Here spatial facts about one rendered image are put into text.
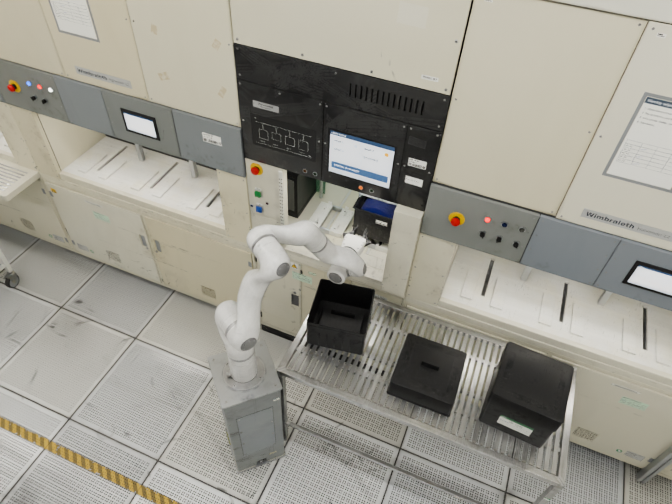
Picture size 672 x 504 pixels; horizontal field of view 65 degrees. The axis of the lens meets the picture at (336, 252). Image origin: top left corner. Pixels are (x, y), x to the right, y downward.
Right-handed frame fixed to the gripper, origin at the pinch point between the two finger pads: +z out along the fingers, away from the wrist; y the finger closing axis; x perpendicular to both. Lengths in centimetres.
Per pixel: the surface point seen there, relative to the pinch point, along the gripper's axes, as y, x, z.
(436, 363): 52, -33, -33
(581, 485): 146, -119, -18
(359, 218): -7.5, -13.1, 21.7
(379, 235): 4.4, -20.5, 21.7
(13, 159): -230, -36, 4
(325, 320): -5.7, -42.0, -25.5
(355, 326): 9.3, -41.9, -22.8
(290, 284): -39, -60, 2
